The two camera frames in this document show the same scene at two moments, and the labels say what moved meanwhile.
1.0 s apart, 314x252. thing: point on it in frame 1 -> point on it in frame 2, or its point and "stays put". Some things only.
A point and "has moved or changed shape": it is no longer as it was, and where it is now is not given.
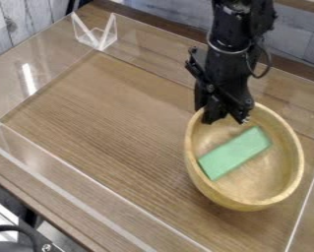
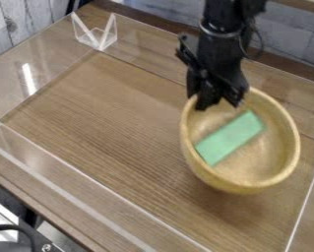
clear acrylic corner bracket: (95, 37) stays put
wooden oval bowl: (246, 164) has moved or changed shape
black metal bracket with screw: (26, 244) stays put
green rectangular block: (233, 153) -> (226, 138)
